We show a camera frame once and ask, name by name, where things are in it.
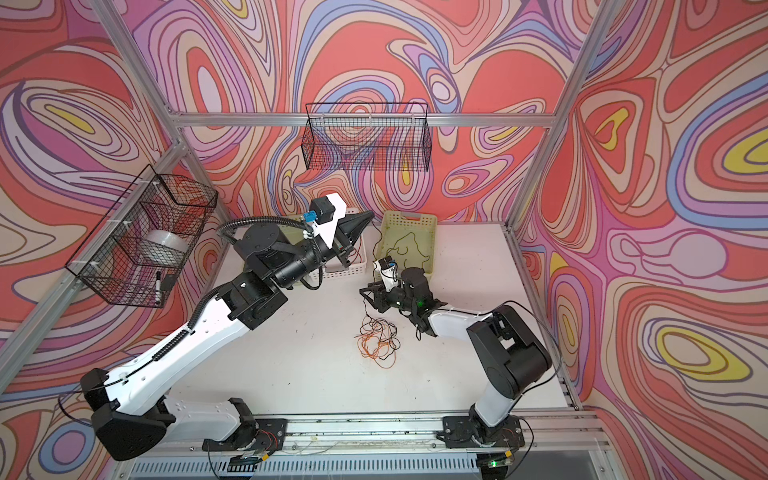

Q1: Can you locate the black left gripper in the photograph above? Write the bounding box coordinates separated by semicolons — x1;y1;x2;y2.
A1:
269;212;372;294

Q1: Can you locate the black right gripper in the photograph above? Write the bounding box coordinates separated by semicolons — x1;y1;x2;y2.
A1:
360;279;417;313

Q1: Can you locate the black cable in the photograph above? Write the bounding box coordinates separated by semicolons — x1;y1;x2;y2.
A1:
358;223;402;358
389;226;434;271

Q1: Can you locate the orange cable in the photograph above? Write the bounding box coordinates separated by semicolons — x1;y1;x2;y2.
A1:
353;320;398;371

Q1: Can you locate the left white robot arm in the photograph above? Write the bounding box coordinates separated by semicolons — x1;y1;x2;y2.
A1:
80;211;375;461

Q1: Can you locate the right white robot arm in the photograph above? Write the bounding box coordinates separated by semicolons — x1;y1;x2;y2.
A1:
359;267;553;450

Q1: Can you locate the white perforated plastic basket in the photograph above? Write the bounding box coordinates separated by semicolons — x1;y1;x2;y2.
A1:
304;206;368;281

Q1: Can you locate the right green perforated plastic basket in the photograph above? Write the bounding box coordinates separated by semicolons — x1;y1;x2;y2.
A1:
373;211;438;278

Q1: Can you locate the green perforated plastic basket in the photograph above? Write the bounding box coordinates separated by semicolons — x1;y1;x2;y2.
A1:
241;214;308;293
373;211;438;278

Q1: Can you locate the left green perforated plastic basket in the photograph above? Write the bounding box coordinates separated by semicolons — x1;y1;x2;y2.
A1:
241;214;308;293

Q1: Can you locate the black marker pen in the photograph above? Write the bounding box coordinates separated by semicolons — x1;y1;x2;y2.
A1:
154;270;163;306

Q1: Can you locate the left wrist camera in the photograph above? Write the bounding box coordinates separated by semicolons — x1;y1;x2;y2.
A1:
303;193;347;246

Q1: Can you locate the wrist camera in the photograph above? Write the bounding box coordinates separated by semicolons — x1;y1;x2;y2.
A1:
376;256;400;292
303;193;347;246

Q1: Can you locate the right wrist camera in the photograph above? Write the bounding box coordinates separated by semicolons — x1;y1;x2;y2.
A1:
376;256;400;292

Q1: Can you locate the back black wire wall basket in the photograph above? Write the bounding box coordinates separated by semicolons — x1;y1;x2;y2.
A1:
301;101;432;172

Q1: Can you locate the black wire wall basket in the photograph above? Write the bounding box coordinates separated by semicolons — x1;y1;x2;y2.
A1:
301;101;432;172
65;166;218;308

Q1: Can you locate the left black wire wall basket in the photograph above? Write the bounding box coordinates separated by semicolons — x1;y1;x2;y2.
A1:
65;166;218;308

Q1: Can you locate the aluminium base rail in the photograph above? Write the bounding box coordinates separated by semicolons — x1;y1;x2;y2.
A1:
109;410;624;479

